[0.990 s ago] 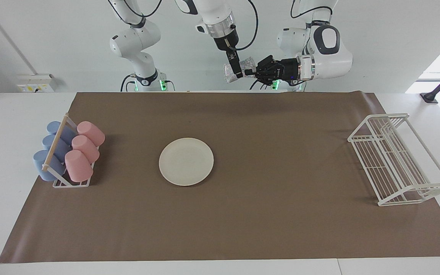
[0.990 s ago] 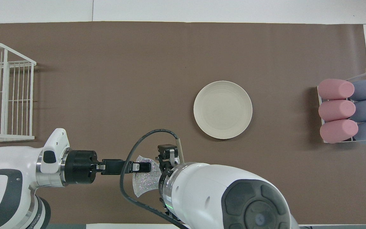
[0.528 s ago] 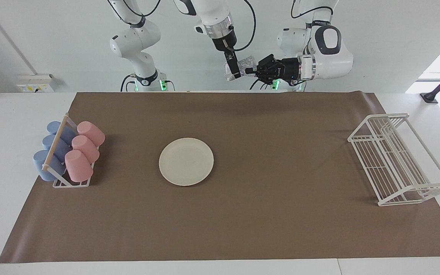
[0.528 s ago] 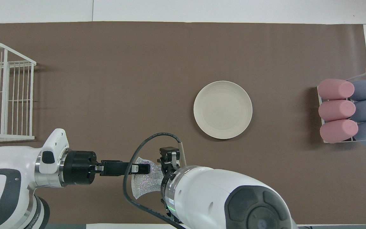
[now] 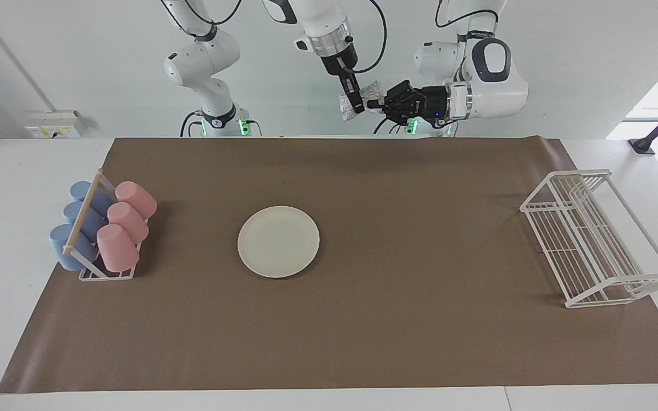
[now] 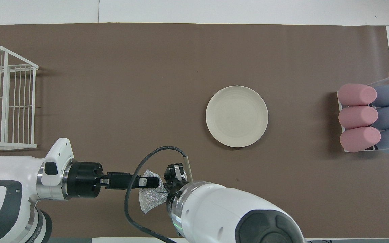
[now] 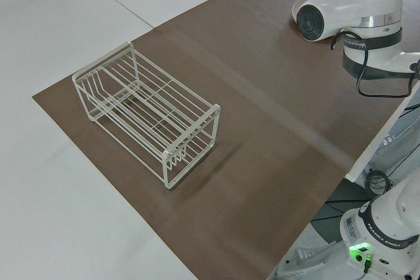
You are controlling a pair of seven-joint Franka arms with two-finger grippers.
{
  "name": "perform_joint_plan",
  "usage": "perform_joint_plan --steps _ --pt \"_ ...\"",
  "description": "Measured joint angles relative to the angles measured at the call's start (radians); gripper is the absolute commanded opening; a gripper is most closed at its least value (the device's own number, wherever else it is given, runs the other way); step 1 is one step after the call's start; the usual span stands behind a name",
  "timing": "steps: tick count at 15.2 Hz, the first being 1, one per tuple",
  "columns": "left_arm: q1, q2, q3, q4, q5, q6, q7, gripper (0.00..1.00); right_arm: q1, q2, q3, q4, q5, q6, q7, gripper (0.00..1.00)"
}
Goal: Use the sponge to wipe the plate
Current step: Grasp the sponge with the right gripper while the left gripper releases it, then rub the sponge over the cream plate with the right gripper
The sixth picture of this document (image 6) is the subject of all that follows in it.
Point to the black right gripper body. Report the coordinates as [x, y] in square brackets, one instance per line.
[171, 189]

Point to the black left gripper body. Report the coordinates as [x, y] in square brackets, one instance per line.
[83, 180]

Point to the silver mesh sponge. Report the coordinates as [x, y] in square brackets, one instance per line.
[150, 200]

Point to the clear acrylic cup holder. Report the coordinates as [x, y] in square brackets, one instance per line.
[339, 106]

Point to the cream round plate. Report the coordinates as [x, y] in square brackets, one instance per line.
[236, 116]

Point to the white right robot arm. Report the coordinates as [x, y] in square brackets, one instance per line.
[221, 216]

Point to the brown paper table mat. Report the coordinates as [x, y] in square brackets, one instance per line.
[113, 101]

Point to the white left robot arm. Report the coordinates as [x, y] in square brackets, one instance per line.
[12, 172]

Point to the pink cup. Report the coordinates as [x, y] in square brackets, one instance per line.
[358, 139]
[353, 118]
[351, 94]

